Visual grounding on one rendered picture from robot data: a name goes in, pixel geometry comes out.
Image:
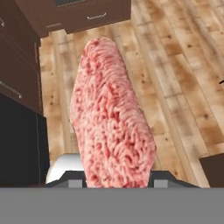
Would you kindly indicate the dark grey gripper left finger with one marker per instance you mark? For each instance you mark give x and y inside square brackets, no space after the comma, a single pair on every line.
[71,180]

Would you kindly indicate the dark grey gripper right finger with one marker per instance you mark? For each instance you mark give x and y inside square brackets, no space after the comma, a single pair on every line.
[166,180]

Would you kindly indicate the pink raw steak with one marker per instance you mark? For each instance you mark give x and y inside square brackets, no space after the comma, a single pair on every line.
[112,122]

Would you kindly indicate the white rounded object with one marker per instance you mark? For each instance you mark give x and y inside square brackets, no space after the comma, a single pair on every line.
[65,166]

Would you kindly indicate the dark brown cabinet corner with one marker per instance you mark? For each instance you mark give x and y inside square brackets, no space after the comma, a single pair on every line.
[212,170]

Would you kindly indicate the black appliance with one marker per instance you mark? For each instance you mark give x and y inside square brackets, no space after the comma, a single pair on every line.
[20,145]

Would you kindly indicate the dark brown cabinet run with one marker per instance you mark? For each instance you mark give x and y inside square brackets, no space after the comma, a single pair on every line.
[20,52]

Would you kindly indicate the dark brown drawer front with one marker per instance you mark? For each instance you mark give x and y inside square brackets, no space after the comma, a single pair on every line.
[96,14]

